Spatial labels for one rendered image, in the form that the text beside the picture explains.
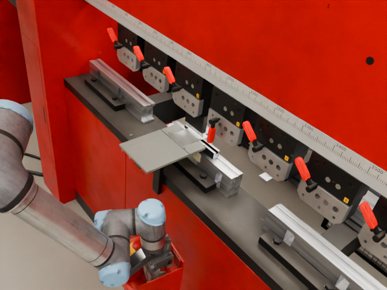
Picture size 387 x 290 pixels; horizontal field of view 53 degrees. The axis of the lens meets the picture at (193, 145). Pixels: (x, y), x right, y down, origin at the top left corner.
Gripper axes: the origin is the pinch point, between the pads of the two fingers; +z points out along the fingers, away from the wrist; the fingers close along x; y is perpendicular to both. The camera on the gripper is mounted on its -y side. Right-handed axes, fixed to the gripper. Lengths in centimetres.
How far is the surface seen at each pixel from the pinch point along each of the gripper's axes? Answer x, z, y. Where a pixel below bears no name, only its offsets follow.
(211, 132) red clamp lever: 18, -38, 33
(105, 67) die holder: 104, -22, 27
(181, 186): 22.6, -12.2, 24.5
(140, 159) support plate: 28.9, -25.9, 11.5
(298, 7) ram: 1, -83, 43
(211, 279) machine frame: -2.0, 15.3, 24.2
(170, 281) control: -4.9, -2.6, 5.3
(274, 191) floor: 67, 85, 129
